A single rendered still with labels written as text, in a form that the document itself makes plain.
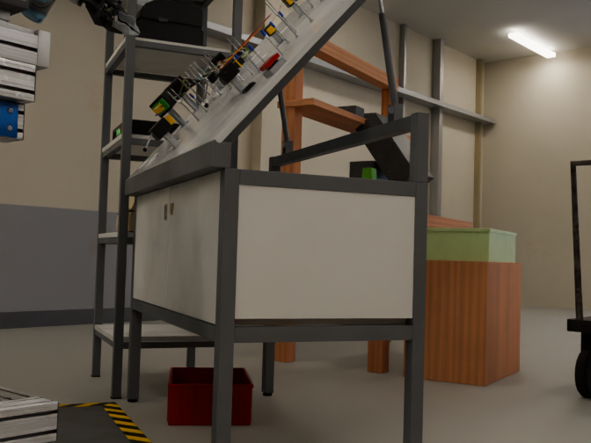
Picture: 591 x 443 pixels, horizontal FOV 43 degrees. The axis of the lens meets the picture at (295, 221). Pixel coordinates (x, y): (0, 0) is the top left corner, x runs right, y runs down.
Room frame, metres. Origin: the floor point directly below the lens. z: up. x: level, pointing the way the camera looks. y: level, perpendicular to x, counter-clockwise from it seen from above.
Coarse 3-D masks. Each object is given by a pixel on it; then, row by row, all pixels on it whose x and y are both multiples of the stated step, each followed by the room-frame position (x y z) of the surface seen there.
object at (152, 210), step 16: (160, 192) 2.57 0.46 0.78; (144, 208) 2.81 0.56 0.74; (160, 208) 2.56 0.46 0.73; (144, 224) 2.80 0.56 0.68; (160, 224) 2.56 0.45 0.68; (144, 240) 2.79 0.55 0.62; (160, 240) 2.55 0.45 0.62; (144, 256) 2.78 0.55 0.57; (160, 256) 2.54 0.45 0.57; (144, 272) 2.77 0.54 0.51; (160, 272) 2.53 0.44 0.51; (144, 288) 2.76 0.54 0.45; (160, 288) 2.52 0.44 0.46; (160, 304) 2.51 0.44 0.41
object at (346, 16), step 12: (360, 0) 2.20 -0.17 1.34; (348, 12) 2.19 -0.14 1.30; (336, 24) 2.17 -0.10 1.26; (324, 36) 2.16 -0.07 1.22; (312, 48) 2.14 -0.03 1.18; (300, 60) 2.13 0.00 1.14; (288, 72) 2.12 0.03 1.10; (276, 84) 2.10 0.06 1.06; (264, 108) 2.09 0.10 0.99; (252, 120) 2.08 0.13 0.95; (240, 132) 2.06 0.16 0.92
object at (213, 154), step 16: (208, 144) 1.90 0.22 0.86; (224, 144) 1.90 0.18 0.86; (176, 160) 2.21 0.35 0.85; (192, 160) 2.05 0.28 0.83; (208, 160) 1.90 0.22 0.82; (224, 160) 1.90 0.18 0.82; (144, 176) 2.63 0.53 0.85; (160, 176) 2.40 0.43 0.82; (176, 176) 2.20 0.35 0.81; (192, 176) 2.14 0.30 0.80; (128, 192) 2.89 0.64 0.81; (144, 192) 2.79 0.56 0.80
